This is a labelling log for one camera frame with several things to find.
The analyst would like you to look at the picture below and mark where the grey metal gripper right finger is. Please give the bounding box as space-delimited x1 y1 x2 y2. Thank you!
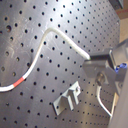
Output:
82 60 128 98

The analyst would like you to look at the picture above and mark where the black perforated breadboard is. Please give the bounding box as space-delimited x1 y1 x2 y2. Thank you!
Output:
0 0 120 128

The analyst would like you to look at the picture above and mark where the white cable with red band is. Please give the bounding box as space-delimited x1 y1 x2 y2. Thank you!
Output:
0 27 91 93

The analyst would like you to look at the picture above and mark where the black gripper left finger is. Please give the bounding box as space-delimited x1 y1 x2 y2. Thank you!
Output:
90 49 112 63

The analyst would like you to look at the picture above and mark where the grey cable clip fixture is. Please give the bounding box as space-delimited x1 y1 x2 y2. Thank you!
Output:
53 82 81 115

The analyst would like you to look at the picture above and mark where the thin white wire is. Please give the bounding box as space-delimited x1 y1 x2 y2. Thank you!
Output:
95 83 113 118

